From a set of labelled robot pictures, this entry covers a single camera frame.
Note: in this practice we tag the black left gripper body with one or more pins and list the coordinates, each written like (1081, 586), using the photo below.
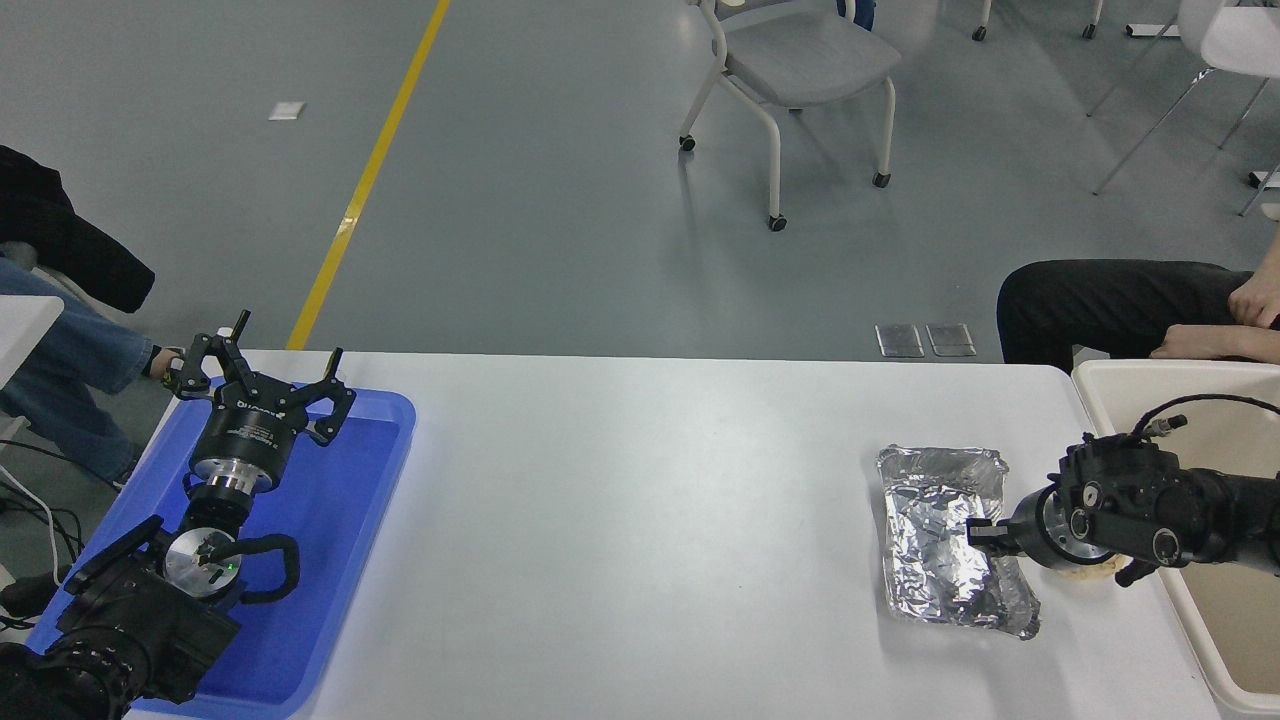
(248, 430)

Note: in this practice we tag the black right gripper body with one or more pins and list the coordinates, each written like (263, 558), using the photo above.
(1030, 528)

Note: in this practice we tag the rectangular foil tray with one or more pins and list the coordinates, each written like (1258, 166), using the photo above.
(930, 540)

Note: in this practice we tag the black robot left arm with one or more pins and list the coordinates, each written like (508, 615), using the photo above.
(130, 620)

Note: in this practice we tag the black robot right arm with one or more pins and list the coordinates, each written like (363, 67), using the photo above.
(1180, 510)

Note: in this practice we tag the person's hand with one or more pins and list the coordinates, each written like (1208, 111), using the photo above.
(1255, 298)
(1190, 345)

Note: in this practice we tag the crumpled tan paper ball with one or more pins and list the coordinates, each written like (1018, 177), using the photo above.
(1085, 573)

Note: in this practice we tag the blue plastic tray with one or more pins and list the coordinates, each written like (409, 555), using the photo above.
(340, 520)

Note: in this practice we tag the white side table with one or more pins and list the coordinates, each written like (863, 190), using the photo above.
(25, 325)

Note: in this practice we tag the metal floor outlet cover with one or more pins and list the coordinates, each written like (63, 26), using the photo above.
(950, 339)
(900, 340)

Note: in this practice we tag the large pale bin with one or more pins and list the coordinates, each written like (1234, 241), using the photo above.
(1240, 620)

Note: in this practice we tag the white wheeled chair legs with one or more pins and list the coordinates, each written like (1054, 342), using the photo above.
(982, 20)

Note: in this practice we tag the grey seat wheeled chair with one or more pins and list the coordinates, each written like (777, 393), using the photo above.
(800, 55)

